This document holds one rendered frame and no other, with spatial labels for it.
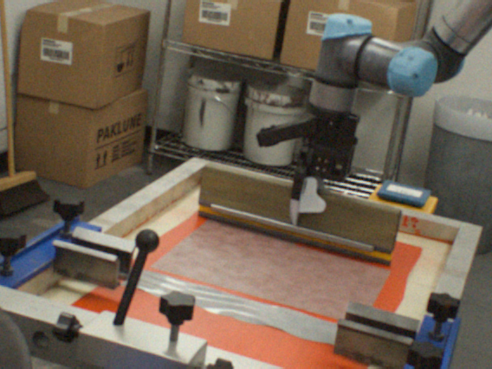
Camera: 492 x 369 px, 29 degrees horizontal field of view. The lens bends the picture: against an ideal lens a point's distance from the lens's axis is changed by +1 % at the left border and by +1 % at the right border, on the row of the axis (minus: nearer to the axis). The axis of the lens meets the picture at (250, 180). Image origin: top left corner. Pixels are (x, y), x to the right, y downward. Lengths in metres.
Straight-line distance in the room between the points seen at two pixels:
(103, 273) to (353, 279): 0.44
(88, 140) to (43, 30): 0.54
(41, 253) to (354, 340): 0.46
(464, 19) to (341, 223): 0.39
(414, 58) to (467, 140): 2.92
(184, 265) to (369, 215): 0.33
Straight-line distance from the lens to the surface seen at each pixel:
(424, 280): 1.63
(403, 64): 1.50
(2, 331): 0.53
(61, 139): 4.62
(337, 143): 1.60
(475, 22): 1.59
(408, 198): 1.97
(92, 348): 1.03
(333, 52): 1.55
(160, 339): 1.02
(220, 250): 1.59
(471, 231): 1.79
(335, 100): 1.57
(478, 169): 4.44
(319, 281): 1.53
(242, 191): 1.67
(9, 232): 1.30
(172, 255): 1.54
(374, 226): 1.62
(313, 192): 1.62
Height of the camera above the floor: 1.56
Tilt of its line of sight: 18 degrees down
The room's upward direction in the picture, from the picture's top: 9 degrees clockwise
